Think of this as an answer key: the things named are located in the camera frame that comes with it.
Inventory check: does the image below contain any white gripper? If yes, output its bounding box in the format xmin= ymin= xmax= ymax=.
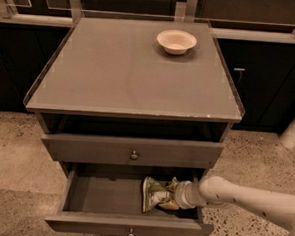
xmin=158 ymin=177 xmax=200 ymax=211

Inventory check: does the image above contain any green jalapeno chip bag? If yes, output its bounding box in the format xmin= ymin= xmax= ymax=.
xmin=142 ymin=176 xmax=175 ymax=213

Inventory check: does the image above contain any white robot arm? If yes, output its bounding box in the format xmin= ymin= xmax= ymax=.
xmin=161 ymin=175 xmax=295 ymax=236

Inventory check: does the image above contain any grey top drawer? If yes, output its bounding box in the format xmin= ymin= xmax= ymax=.
xmin=42 ymin=134 xmax=224 ymax=169

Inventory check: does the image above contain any grey open middle drawer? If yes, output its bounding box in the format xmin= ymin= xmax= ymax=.
xmin=45 ymin=163 xmax=214 ymax=236

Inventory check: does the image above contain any grey drawer cabinet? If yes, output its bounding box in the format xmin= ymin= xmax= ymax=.
xmin=19 ymin=12 xmax=251 ymax=190

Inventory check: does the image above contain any round metal top knob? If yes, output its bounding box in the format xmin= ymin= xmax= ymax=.
xmin=130 ymin=150 xmax=138 ymax=160

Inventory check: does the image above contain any round metal knob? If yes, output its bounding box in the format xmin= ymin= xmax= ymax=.
xmin=127 ymin=227 xmax=135 ymax=236
xmin=130 ymin=150 xmax=138 ymax=160

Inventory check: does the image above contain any round metal middle knob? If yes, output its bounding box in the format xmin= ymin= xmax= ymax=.
xmin=127 ymin=227 xmax=135 ymax=236

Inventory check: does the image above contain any white paper bowl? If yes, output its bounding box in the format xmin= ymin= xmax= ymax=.
xmin=156 ymin=29 xmax=197 ymax=56

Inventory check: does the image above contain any clear acrylic barrier panel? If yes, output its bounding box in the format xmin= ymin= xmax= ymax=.
xmin=0 ymin=0 xmax=295 ymax=38

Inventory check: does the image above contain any right metal cabinet handle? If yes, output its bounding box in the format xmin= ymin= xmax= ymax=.
xmin=233 ymin=67 xmax=246 ymax=83

